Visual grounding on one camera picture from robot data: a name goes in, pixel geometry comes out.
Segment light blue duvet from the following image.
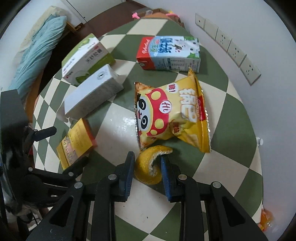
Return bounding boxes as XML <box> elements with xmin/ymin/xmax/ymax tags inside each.
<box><xmin>8</xmin><ymin>15</ymin><xmax>67</xmax><ymax>102</ymax></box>

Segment yellow flat box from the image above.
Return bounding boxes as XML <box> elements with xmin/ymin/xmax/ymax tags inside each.
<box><xmin>56</xmin><ymin>118</ymin><xmax>97</xmax><ymax>170</ymax></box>

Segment grey white long box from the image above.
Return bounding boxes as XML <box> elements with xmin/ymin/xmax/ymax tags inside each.
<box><xmin>63</xmin><ymin>64</ymin><xmax>123</xmax><ymax>120</ymax></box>

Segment brown cardboard box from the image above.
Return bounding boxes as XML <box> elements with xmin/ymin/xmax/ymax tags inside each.
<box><xmin>132</xmin><ymin>9</ymin><xmax>185</xmax><ymax>28</ymax></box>

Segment pink plastic hanger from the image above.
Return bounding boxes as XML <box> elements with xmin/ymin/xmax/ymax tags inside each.
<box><xmin>132</xmin><ymin>12</ymin><xmax>179</xmax><ymax>20</ymax></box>

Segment red blue milk carton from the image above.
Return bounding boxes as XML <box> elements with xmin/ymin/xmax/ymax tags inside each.
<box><xmin>136</xmin><ymin>36</ymin><xmax>201</xmax><ymax>73</ymax></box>

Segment white wall socket strip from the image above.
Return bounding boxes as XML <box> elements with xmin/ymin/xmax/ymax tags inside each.
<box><xmin>195</xmin><ymin>13</ymin><xmax>261</xmax><ymax>85</ymax></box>

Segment green white tissue box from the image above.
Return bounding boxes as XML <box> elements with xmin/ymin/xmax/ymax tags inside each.
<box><xmin>62</xmin><ymin>33</ymin><xmax>115</xmax><ymax>86</ymax></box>

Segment orange peel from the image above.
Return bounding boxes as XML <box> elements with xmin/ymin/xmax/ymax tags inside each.
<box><xmin>134</xmin><ymin>145</ymin><xmax>173</xmax><ymax>185</ymax></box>

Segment green white checkered mat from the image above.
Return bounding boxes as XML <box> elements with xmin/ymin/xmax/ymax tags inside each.
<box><xmin>33</xmin><ymin>19</ymin><xmax>263</xmax><ymax>240</ymax></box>

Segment yellow panda snack bag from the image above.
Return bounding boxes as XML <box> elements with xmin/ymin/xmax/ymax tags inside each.
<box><xmin>134</xmin><ymin>70</ymin><xmax>211</xmax><ymax>153</ymax></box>

